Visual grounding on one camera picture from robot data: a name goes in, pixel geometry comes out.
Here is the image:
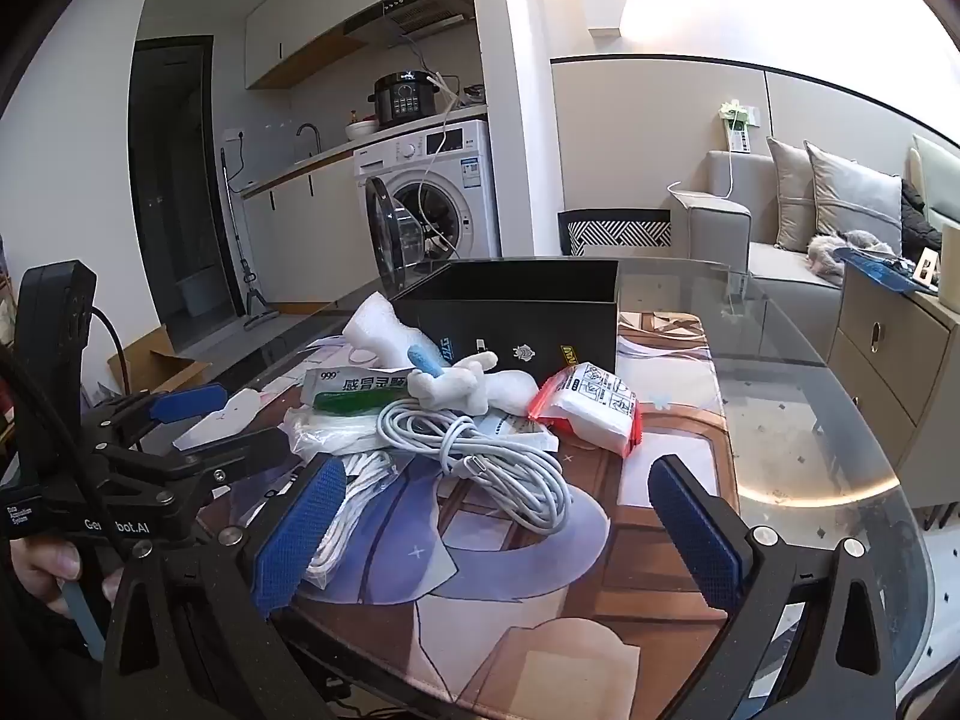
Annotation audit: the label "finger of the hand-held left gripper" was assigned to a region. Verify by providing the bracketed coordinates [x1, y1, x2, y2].
[174, 426, 293, 497]
[81, 382, 230, 452]

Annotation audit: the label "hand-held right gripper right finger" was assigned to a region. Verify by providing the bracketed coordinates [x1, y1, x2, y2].
[647, 454, 899, 720]

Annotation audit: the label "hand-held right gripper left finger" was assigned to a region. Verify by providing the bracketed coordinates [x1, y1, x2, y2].
[101, 456, 350, 720]

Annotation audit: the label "bagged white cable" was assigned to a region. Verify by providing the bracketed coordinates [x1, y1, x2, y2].
[288, 409, 407, 591]

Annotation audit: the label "white green medicine packet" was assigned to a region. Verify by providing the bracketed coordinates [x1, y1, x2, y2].
[300, 365, 410, 418]

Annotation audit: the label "red white tissue packet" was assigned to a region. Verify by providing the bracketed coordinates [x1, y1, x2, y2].
[528, 361, 643, 459]

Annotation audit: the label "white plush toy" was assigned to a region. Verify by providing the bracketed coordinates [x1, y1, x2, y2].
[405, 343, 500, 415]

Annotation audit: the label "black cardboard box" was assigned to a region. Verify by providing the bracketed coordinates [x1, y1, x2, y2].
[390, 259, 620, 391]

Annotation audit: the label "person's left hand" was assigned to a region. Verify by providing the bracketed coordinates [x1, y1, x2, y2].
[9, 538, 126, 620]

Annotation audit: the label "grey bin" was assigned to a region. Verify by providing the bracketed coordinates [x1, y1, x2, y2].
[179, 273, 220, 317]

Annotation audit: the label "mop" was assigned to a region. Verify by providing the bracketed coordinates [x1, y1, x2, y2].
[218, 148, 281, 332]

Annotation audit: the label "printed desk mat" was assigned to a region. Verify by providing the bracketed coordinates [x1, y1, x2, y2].
[187, 307, 741, 720]

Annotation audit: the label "white foam piece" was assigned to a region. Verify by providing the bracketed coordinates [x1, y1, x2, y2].
[343, 292, 440, 374]

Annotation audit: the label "dark glass door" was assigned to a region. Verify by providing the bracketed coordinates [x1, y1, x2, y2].
[127, 35, 250, 351]

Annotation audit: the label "kitchen counter cabinets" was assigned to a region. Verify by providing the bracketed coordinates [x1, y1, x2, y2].
[238, 105, 490, 320]

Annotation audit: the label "beige side cabinet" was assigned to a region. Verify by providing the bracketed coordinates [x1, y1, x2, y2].
[825, 265, 960, 535]

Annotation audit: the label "beige sofa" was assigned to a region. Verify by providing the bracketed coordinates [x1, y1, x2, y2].
[669, 150, 960, 310]

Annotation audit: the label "patterned black white chair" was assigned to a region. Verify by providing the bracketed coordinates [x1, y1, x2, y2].
[556, 208, 674, 258]

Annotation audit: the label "grey furry item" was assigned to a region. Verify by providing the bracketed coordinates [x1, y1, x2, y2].
[805, 230, 899, 276]

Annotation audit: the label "blue tray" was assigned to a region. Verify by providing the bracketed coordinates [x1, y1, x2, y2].
[838, 246, 940, 295]

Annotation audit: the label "white washing machine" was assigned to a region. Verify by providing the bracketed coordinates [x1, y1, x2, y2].
[352, 118, 502, 293]

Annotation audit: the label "beige cushion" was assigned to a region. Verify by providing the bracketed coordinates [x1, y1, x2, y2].
[766, 136, 819, 253]

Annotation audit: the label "grey cushion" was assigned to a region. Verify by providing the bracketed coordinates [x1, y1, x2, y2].
[803, 140, 904, 257]

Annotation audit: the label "black pressure cooker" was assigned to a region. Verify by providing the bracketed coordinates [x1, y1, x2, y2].
[368, 70, 444, 129]

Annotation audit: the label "black garment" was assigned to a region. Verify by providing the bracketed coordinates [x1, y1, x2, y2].
[898, 178, 944, 257]

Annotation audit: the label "pale green cushion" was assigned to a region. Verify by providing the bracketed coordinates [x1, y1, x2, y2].
[910, 133, 960, 227]

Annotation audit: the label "range hood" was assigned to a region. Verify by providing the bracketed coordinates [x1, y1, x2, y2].
[343, 0, 478, 40]

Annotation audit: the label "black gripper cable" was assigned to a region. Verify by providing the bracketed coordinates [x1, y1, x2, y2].
[88, 306, 130, 395]

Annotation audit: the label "white charger cable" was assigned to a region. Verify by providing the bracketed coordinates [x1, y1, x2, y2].
[666, 153, 734, 201]

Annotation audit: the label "white hanging cable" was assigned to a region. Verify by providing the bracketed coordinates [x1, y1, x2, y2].
[415, 70, 467, 257]

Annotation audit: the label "white wall cabinets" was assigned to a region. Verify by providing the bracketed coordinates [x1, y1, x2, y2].
[244, 0, 475, 91]

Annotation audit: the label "wall socket with charger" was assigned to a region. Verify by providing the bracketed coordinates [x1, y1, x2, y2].
[715, 99, 755, 156]

